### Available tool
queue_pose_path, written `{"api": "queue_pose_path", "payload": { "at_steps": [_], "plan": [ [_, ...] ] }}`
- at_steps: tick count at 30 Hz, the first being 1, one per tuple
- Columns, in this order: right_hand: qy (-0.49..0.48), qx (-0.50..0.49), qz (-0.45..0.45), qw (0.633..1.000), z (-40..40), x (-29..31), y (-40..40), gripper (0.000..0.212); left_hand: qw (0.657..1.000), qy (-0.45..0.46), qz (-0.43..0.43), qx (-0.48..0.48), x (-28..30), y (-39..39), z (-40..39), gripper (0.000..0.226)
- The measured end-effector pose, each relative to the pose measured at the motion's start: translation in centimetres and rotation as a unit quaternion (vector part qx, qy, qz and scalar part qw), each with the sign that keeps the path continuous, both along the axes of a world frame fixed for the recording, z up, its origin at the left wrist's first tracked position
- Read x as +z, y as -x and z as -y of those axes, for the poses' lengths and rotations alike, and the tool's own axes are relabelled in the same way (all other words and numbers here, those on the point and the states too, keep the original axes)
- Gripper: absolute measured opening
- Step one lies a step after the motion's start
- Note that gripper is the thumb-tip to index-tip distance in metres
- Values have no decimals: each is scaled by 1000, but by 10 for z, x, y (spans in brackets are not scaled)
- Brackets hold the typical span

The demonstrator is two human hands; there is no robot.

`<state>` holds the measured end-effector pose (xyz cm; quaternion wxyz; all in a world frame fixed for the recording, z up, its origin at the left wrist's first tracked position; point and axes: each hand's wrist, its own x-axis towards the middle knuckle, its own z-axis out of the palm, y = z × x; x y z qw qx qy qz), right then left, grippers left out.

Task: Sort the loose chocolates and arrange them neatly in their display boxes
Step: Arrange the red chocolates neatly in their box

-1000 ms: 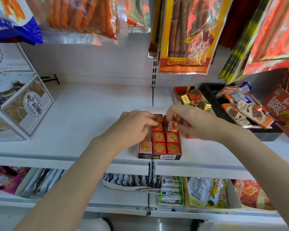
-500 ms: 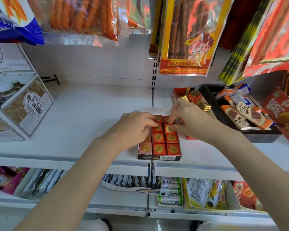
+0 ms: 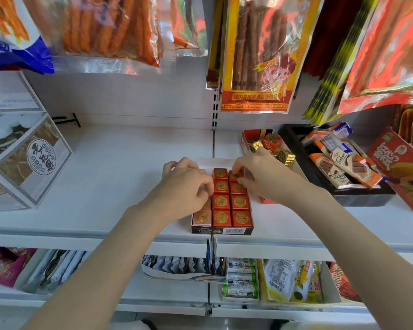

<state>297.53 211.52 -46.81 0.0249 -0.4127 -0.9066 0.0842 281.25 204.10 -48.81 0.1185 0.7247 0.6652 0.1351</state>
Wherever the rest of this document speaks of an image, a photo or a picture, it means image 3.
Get clear bag of orange sticks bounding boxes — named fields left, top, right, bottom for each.
left=22, top=0, right=162, bottom=74

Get person's right hand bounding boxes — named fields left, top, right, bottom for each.
left=231, top=147, right=328, bottom=209

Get yellow red bag brown sticks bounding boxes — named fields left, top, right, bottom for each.
left=220, top=0, right=326, bottom=115

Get yellow black striped bags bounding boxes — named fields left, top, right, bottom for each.
left=302, top=0, right=381, bottom=126

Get red Filer candy box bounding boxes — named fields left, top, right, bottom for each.
left=240, top=128, right=310, bottom=205

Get white blue snack bag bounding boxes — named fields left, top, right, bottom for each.
left=0, top=0, right=55, bottom=75

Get white metal shelf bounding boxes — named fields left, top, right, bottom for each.
left=0, top=58, right=413, bottom=320

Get person's left hand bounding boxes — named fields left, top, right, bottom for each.
left=129, top=157, right=215, bottom=226

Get red orange snack bag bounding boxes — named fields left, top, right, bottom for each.
left=337, top=0, right=413, bottom=115

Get wafer bar packets group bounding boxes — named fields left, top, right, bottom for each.
left=301, top=121, right=385, bottom=189

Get dark red snack bag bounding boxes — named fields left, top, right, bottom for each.
left=301, top=0, right=362, bottom=79

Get stack of green white packets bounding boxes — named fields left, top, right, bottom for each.
left=221, top=257, right=260, bottom=303

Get cluster of red square candies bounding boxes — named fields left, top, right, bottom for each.
left=192, top=167, right=254, bottom=228

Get red cardboard display box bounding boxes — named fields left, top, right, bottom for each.
left=366, top=126, right=413, bottom=214

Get black metal hook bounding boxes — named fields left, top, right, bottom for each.
left=51, top=112, right=82, bottom=128

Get heap of gold candies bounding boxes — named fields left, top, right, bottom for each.
left=247, top=132, right=296, bottom=170

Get pile of pink snack packets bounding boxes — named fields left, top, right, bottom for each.
left=0, top=246, right=38, bottom=288

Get person's right forearm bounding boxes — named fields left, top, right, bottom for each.
left=296, top=188, right=413, bottom=330

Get white box of red chocolates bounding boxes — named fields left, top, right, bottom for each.
left=191, top=157, right=255, bottom=236

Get clear green print snack bag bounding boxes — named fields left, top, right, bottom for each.
left=165, top=0, right=209, bottom=58

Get printed jar display box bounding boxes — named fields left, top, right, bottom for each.
left=0, top=70, right=73, bottom=213

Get person's left forearm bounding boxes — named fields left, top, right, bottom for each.
left=20, top=206, right=179, bottom=330

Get red orange snack packets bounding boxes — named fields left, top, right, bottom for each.
left=327, top=261, right=362, bottom=303

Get black plastic tray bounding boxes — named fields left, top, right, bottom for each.
left=279, top=123, right=396, bottom=207

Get dark brown snack bag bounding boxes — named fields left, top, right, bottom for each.
left=206, top=0, right=228, bottom=90

